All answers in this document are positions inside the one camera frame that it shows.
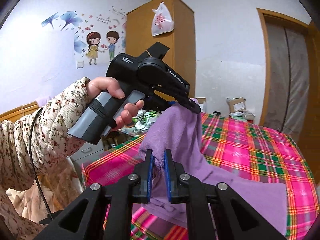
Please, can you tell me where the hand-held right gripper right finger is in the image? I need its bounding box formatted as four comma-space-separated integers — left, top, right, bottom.
164, 149, 288, 240

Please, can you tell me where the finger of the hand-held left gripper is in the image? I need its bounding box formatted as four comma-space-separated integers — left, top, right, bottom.
154, 86, 202, 114
146, 92, 176, 112

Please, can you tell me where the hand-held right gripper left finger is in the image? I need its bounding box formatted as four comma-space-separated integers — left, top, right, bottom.
32, 149, 154, 240

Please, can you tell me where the person's left forearm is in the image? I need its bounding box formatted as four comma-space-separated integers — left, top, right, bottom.
0, 77, 92, 233

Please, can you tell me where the person's left hand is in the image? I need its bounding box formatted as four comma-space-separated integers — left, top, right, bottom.
85, 77, 145, 132

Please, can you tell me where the open white box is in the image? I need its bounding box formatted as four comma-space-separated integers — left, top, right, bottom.
195, 97, 207, 112

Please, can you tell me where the green tissue pack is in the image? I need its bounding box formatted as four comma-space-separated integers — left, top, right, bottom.
140, 114, 163, 131

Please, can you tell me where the brown cardboard box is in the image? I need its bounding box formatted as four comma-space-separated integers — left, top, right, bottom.
226, 97, 247, 113

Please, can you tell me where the wooden wardrobe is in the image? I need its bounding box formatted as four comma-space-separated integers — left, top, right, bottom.
125, 0, 197, 101

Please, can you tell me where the grey parcel bags pile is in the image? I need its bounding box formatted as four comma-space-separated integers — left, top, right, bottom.
229, 110, 257, 123

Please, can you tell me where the white red printed plastic bag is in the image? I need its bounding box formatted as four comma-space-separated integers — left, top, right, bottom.
152, 2, 174, 37

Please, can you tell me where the grey drawer cabinet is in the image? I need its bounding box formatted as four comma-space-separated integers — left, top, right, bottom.
70, 140, 104, 178

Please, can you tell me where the pink plaid bed sheet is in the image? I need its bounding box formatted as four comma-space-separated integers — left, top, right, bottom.
81, 112, 314, 240

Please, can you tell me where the beige fleece cloth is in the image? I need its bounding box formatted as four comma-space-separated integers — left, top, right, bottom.
5, 155, 83, 224

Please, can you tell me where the clear plastic door curtain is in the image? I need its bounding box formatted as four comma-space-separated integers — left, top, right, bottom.
264, 17, 309, 141

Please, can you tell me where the wooden door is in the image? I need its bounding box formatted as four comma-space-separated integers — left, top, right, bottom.
296, 21, 320, 163

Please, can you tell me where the wooden headboard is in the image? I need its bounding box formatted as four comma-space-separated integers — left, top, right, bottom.
0, 101, 41, 122

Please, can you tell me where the cartoon couple wall sticker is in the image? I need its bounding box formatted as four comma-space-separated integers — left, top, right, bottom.
41, 6, 127, 67

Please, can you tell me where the wooden door frame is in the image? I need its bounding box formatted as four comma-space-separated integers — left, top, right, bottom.
257, 8, 312, 128

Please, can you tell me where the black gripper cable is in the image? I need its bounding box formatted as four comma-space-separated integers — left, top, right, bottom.
25, 107, 54, 221

